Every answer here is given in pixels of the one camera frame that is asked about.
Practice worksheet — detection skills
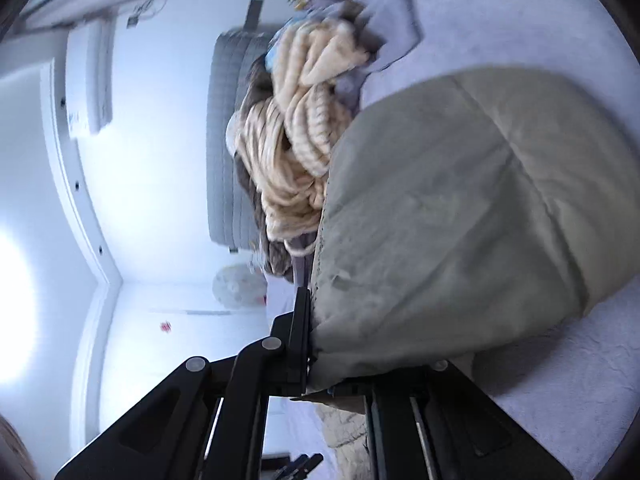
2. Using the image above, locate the white plastic bag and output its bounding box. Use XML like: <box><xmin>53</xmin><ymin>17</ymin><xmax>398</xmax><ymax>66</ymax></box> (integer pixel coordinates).
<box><xmin>212</xmin><ymin>265</ymin><xmax>268</xmax><ymax>311</ymax></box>

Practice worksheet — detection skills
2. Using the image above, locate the grey padded headboard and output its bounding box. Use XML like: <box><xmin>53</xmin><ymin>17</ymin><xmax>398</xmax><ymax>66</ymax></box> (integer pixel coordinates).
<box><xmin>207</xmin><ymin>30</ymin><xmax>276</xmax><ymax>253</ymax></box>

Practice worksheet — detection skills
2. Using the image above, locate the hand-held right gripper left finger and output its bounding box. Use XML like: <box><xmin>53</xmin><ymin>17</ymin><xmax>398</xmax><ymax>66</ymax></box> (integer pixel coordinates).
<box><xmin>55</xmin><ymin>287</ymin><xmax>314</xmax><ymax>480</ymax></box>

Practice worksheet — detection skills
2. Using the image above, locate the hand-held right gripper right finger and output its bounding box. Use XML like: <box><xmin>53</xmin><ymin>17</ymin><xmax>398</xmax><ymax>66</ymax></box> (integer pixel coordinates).
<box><xmin>330</xmin><ymin>360</ymin><xmax>574</xmax><ymax>480</ymax></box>

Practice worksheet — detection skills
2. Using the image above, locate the blue patterned cloth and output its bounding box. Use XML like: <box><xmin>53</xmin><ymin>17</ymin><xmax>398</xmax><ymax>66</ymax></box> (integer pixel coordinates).
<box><xmin>264</xmin><ymin>14</ymin><xmax>302</xmax><ymax>70</ymax></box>

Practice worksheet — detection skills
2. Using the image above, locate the beige puffer jacket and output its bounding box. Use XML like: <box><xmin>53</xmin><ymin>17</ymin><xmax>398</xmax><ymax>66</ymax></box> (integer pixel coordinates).
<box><xmin>292</xmin><ymin>67</ymin><xmax>608</xmax><ymax>413</ymax></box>

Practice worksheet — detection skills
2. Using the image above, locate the lilac embossed bed blanket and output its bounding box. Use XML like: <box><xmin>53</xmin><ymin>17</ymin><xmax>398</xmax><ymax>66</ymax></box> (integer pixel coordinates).
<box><xmin>260</xmin><ymin>0</ymin><xmax>640</xmax><ymax>480</ymax></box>

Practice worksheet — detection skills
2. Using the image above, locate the white wall air conditioner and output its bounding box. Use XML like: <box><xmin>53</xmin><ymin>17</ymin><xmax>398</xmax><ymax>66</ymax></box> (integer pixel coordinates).
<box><xmin>65</xmin><ymin>17</ymin><xmax>116</xmax><ymax>138</ymax></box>

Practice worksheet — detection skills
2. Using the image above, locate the brown garment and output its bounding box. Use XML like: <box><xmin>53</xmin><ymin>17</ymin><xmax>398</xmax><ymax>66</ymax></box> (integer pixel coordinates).
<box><xmin>232</xmin><ymin>55</ymin><xmax>297</xmax><ymax>282</ymax></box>

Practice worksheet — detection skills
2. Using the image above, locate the cream striped garment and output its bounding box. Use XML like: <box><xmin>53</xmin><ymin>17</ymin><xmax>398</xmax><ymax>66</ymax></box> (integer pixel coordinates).
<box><xmin>227</xmin><ymin>2</ymin><xmax>373</xmax><ymax>256</ymax></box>

